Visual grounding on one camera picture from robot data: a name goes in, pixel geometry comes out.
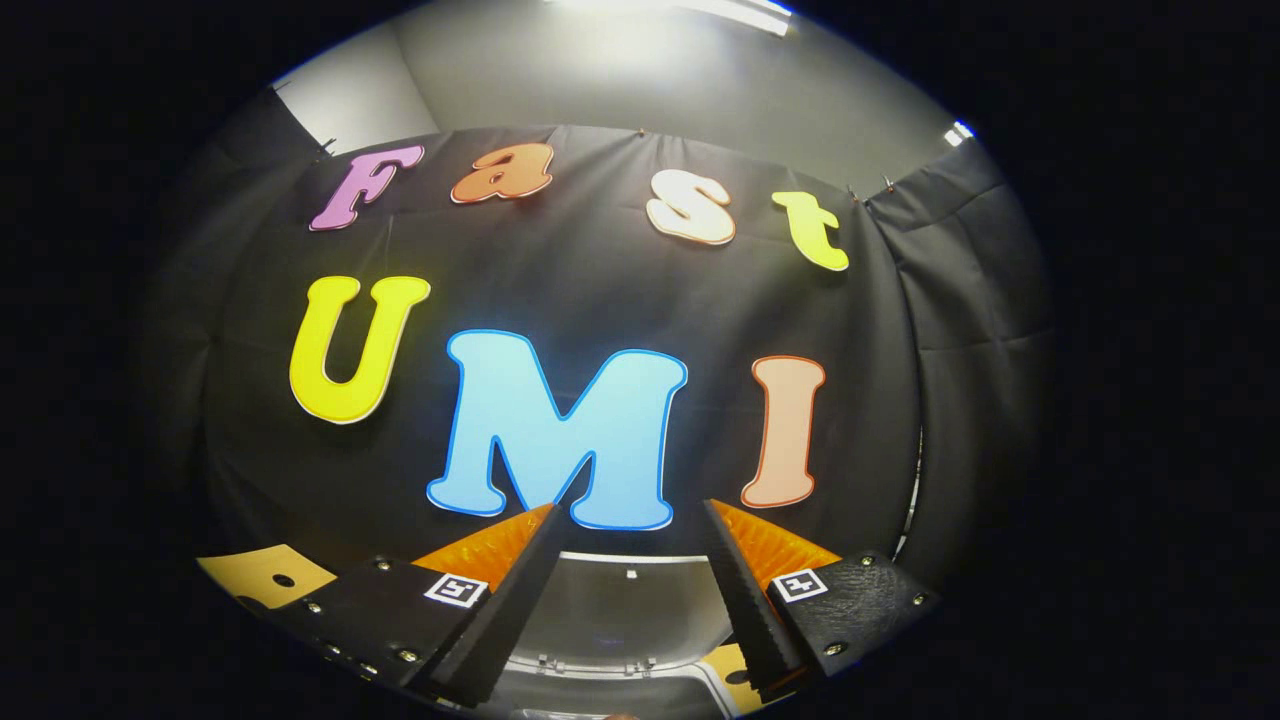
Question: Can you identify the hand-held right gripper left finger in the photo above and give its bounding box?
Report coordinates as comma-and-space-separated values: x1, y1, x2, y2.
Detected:
270, 503, 573, 709

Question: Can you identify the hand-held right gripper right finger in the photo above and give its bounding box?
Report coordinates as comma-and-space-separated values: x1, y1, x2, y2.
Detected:
700, 498, 941, 701

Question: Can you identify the white desktop garbage bin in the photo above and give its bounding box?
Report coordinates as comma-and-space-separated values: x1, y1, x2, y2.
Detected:
490, 550, 761, 720

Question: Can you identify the wooden desktop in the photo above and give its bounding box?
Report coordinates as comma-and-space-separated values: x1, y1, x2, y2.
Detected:
197, 543, 771, 719

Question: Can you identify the black backdrop cloth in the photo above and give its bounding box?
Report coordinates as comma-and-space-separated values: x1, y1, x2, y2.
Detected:
140, 85, 1056, 601

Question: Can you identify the long ceiling light panel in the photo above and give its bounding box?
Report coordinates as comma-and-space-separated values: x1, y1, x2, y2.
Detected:
545, 0, 793, 38

